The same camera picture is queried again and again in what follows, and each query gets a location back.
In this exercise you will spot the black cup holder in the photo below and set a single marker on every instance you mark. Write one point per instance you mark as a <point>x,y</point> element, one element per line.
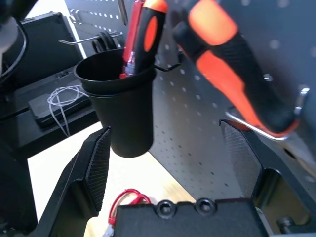
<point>123,118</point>

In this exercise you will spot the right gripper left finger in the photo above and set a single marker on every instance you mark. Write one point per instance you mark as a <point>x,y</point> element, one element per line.
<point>81,177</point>

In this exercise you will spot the metal peg hook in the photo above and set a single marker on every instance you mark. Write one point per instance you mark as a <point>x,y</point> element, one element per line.
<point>75,16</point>

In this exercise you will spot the orange black pliers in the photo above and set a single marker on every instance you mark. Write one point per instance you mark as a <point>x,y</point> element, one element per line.
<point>247,74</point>

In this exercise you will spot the black flight case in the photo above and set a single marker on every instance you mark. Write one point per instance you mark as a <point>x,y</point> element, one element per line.
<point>44,44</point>

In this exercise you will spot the grey pegboard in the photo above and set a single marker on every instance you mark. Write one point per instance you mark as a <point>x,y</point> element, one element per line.
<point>197,123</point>

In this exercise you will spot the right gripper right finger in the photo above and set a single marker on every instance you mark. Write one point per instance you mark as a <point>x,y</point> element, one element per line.
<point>247,163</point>

